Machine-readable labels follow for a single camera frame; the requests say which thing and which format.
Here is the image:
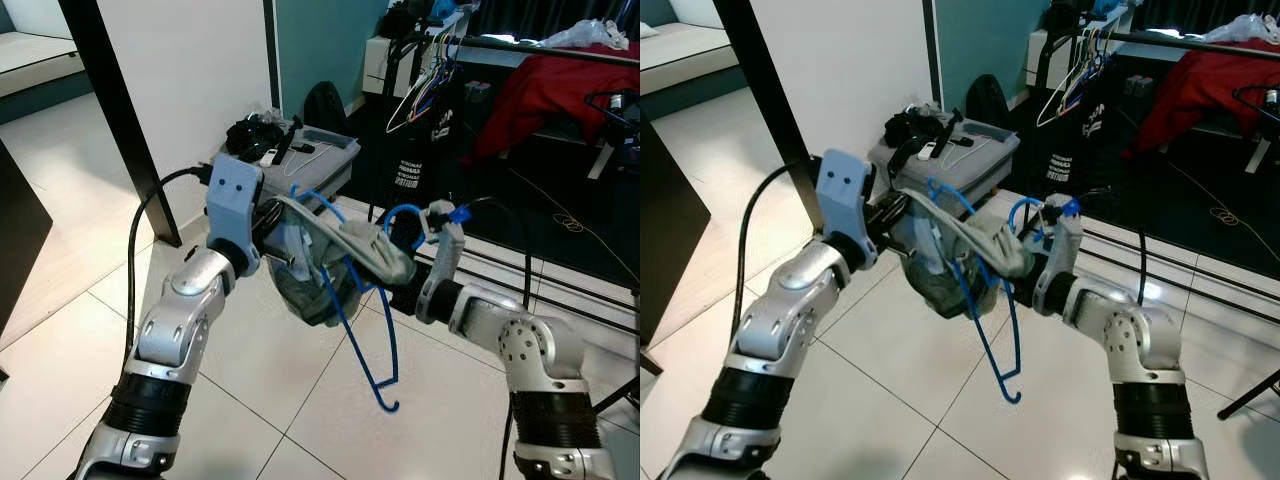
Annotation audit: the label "black metal clothes rack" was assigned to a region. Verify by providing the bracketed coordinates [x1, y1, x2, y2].
[383, 28, 640, 296]
[1035, 22, 1280, 301]

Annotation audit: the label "red cloth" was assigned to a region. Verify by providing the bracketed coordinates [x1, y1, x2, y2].
[468, 42, 640, 169]
[1125, 38, 1280, 161]

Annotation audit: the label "pale green plastic hanger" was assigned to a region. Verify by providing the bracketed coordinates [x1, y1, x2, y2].
[1036, 35, 1101, 129]
[387, 38, 451, 133]

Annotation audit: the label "black wire hanger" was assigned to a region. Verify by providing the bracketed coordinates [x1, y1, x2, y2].
[583, 88, 640, 133]
[1230, 85, 1280, 129]

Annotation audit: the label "black stick-shaped device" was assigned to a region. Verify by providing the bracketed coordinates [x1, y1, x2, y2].
[274, 116, 303, 168]
[935, 108, 966, 159]

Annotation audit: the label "white fluffy cloth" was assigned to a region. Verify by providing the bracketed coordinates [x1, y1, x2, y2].
[1205, 12, 1280, 43]
[540, 18, 631, 51]

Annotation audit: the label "black fabric bag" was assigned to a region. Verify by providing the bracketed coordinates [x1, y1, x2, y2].
[884, 105, 951, 151]
[224, 113, 293, 158]

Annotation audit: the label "black printed hanging t-shirt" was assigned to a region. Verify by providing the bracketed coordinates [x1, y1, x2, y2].
[378, 72, 473, 229]
[1035, 70, 1126, 216]

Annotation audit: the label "black backpack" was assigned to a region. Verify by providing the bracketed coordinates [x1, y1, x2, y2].
[965, 72, 1011, 131]
[302, 79, 350, 138]

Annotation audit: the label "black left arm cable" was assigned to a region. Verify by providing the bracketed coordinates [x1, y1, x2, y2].
[122, 165, 217, 376]
[735, 160, 826, 341]

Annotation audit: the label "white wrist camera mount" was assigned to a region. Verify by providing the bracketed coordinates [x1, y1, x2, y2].
[1040, 195, 1083, 281]
[818, 148, 879, 263]
[424, 200, 471, 289]
[204, 154, 268, 277]

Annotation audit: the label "dark rug white stripes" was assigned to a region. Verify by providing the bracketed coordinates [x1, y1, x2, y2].
[345, 95, 640, 291]
[1000, 90, 1280, 281]

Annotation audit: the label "grey padded ottoman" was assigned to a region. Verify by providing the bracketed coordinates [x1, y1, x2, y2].
[868, 115, 1021, 201]
[216, 124, 362, 216]

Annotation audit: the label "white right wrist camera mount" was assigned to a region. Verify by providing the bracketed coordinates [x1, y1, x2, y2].
[1040, 195, 1083, 281]
[424, 200, 471, 289]

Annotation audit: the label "white low cabinet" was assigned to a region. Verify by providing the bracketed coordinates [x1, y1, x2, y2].
[1025, 5, 1131, 91]
[361, 8, 471, 98]

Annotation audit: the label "black folding drying rack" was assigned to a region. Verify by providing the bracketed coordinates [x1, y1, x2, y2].
[1217, 368, 1280, 421]

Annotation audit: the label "grey shorts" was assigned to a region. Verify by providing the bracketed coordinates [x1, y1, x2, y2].
[885, 185, 1036, 319]
[266, 193, 421, 331]

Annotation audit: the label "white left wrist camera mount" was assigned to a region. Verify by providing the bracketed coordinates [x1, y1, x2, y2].
[204, 154, 268, 277]
[818, 148, 879, 263]

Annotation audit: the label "low white bench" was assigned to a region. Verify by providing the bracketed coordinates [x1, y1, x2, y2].
[0, 30, 91, 126]
[640, 22, 721, 121]

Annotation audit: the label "thin black wall trim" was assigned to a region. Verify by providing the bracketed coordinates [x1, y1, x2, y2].
[922, 0, 943, 111]
[263, 0, 288, 123]

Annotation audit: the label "blue plastic hanger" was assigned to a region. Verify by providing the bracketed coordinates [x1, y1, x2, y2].
[288, 182, 433, 414]
[925, 178, 1049, 405]

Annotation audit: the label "dark wooden panel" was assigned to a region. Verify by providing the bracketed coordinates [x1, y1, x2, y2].
[0, 138, 54, 339]
[640, 120, 683, 346]

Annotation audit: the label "black pouch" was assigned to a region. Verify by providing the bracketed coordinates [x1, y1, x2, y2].
[1045, 0, 1086, 33]
[378, 3, 421, 41]

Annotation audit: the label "dark window curtain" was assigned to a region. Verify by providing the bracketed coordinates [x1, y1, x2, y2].
[1130, 0, 1280, 31]
[465, 0, 640, 41]

